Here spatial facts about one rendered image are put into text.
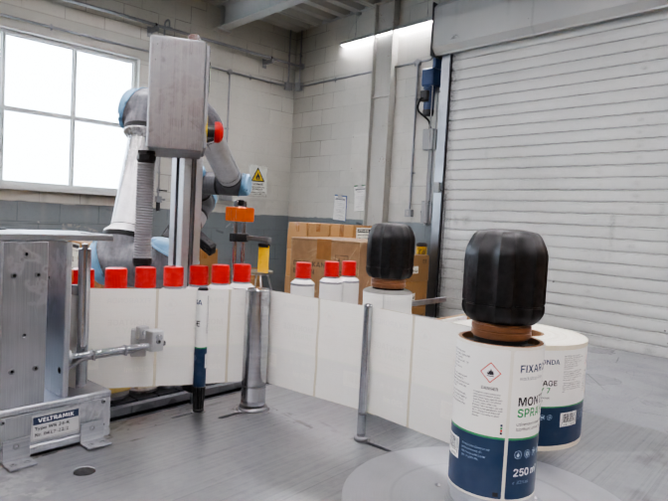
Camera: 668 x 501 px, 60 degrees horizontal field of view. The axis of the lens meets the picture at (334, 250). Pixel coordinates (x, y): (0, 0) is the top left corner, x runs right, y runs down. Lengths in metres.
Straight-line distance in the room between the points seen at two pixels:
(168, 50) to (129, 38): 6.03
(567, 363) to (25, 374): 0.69
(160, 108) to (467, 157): 5.04
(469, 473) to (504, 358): 0.12
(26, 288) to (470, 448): 0.52
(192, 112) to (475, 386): 0.69
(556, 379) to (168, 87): 0.76
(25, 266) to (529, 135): 5.15
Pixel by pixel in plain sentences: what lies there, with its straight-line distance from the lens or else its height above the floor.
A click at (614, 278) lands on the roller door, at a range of 5.21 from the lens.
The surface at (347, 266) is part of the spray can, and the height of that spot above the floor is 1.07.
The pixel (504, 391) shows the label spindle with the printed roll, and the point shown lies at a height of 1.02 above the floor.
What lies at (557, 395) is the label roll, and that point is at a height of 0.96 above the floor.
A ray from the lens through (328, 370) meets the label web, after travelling 0.85.
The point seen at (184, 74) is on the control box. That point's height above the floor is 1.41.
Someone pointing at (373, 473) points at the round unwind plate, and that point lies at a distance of 0.71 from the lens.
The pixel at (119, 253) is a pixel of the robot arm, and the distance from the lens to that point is 1.49.
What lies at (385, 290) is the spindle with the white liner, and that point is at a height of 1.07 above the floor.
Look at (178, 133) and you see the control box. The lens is 1.05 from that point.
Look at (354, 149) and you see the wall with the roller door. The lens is 7.17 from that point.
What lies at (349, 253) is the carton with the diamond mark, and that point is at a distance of 1.68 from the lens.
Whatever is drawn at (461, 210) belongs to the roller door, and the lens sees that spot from 5.93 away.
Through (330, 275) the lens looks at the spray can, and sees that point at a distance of 1.29.
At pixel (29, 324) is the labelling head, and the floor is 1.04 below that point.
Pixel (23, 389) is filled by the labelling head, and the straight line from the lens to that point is 0.78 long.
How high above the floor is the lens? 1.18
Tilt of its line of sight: 3 degrees down
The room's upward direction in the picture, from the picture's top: 3 degrees clockwise
